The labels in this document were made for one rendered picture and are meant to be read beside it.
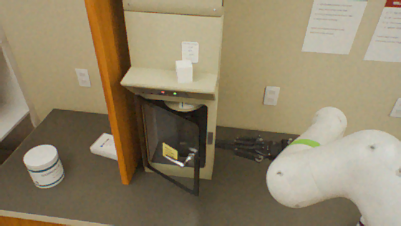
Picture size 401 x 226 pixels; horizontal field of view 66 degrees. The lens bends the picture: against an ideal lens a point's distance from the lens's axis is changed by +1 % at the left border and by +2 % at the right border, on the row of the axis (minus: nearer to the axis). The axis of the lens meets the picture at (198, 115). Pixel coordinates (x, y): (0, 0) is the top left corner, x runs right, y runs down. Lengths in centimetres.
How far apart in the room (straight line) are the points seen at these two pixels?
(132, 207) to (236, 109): 76
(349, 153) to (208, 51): 60
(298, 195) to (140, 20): 72
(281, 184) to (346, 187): 13
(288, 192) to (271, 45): 95
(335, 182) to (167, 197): 89
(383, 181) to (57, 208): 122
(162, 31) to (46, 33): 89
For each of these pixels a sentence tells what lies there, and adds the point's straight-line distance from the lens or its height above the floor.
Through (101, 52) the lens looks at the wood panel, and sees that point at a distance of 106.
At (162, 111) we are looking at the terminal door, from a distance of 113.
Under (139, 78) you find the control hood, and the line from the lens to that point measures 108.
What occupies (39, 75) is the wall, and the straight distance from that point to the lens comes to 199.
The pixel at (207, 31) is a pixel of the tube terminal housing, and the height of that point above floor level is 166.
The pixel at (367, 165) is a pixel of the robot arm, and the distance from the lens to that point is 63.
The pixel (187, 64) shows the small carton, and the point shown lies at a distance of 102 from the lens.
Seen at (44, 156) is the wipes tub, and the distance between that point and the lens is 150.
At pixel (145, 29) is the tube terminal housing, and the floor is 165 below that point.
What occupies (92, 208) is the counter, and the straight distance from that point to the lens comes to 143.
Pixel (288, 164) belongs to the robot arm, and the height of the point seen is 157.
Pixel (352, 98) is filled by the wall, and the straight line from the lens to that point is 173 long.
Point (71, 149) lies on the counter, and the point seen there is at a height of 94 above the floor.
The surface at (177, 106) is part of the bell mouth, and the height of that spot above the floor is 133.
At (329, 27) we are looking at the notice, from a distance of 152.
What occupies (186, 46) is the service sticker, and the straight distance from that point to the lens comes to 106.
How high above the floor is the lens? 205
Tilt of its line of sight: 38 degrees down
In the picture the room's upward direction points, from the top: 1 degrees clockwise
